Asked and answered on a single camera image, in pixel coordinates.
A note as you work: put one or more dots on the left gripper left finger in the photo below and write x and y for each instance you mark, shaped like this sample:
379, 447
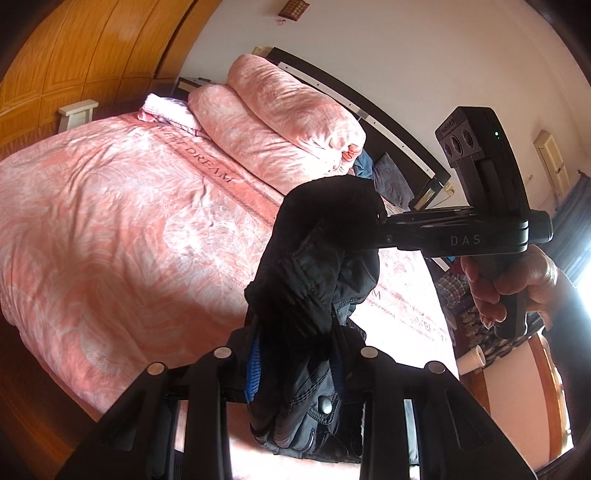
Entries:
170, 423

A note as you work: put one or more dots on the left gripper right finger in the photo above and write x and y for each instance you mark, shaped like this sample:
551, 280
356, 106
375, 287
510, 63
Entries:
457, 438

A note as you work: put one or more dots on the black padded pants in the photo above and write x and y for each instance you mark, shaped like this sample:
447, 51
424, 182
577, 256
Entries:
312, 275

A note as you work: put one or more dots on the right hand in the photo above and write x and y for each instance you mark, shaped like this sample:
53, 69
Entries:
547, 287

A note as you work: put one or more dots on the white paper cup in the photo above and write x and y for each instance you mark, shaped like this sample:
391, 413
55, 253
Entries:
473, 360

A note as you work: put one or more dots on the dark grey pillow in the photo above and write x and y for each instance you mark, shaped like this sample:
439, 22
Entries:
391, 184

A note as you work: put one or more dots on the black bed headboard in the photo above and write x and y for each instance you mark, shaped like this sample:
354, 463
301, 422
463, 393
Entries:
426, 175

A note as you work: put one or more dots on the blue cloth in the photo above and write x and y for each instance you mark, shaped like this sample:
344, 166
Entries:
363, 166

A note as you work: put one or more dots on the pink floral bed blanket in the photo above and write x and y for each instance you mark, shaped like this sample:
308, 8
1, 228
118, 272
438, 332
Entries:
126, 242

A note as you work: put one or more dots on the folded pink floral quilt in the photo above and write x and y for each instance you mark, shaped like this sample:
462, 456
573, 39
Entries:
283, 131

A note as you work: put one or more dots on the white pink knitted cloth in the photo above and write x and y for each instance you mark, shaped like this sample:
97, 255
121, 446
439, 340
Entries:
170, 111

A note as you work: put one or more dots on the white bedside table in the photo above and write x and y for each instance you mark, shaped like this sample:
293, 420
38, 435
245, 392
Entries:
76, 114

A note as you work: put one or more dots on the wooden wardrobe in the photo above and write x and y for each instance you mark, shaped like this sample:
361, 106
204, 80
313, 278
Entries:
112, 52

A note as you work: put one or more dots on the brown wall vent upper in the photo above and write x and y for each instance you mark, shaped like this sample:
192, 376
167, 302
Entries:
293, 10

